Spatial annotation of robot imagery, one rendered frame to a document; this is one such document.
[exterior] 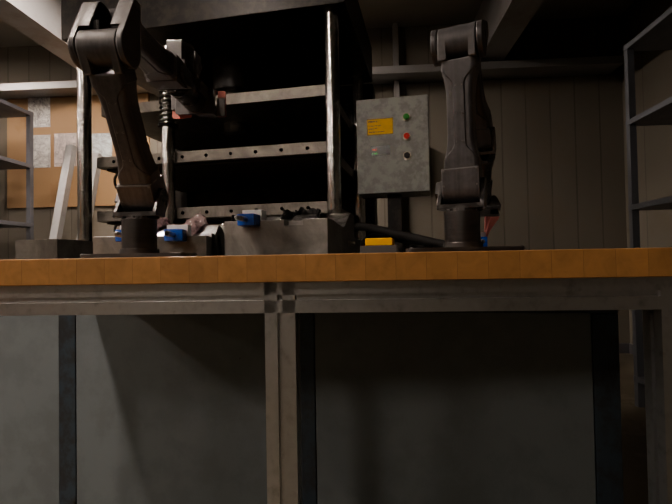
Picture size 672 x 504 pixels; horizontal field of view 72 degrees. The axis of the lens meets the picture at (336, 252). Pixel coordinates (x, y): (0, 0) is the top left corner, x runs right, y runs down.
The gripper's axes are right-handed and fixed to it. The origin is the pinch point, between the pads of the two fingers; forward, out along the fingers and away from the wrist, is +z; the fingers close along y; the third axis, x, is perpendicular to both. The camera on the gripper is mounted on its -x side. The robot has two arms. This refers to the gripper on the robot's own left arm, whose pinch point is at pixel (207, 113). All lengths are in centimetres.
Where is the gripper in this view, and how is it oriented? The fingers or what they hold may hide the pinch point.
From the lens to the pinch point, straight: 136.8
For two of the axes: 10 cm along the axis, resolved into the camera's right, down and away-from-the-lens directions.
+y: -10.0, 0.2, 0.7
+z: 0.7, 0.4, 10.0
